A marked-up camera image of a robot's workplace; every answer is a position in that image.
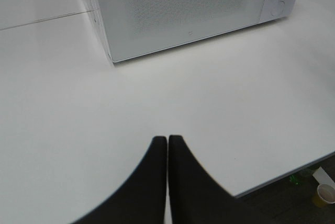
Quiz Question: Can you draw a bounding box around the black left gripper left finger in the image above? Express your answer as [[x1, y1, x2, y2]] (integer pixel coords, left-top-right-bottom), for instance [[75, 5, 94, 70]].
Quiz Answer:
[[75, 136, 167, 223]]

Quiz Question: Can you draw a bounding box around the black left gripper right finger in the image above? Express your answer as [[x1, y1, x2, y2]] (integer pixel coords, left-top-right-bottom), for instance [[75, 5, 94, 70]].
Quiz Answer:
[[168, 135, 243, 223]]

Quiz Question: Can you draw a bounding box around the white microwave door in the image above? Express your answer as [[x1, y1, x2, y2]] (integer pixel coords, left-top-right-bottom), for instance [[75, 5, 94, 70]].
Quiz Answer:
[[88, 0, 278, 64]]

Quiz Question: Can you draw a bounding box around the round white door button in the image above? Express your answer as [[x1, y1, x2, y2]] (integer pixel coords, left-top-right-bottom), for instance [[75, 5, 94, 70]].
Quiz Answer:
[[271, 1, 285, 17]]

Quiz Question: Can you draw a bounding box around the green object on floor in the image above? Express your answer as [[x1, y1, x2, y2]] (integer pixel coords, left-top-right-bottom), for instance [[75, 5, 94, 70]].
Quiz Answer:
[[288, 173, 305, 186]]

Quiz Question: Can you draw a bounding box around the paper cup on floor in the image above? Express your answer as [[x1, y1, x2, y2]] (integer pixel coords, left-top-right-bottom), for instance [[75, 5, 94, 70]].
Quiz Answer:
[[312, 184, 334, 208]]

